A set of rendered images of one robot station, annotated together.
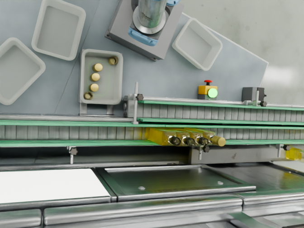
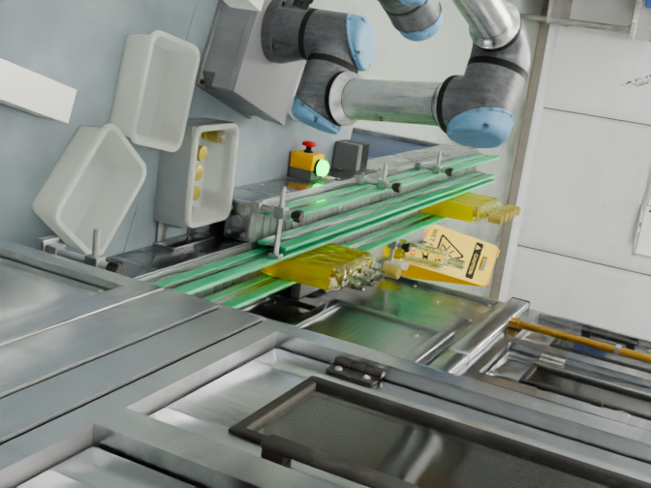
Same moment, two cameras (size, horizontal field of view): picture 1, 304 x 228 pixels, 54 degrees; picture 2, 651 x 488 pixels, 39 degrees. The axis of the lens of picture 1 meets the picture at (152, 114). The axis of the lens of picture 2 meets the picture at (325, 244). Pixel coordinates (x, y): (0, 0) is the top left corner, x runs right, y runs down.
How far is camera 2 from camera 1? 153 cm
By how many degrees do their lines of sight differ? 45
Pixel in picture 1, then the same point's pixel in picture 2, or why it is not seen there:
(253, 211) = (483, 367)
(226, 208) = (462, 371)
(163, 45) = (286, 101)
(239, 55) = not seen: hidden behind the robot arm
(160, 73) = (252, 138)
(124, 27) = (249, 77)
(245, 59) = not seen: hidden behind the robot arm
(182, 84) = (273, 153)
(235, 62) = not seen: hidden behind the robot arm
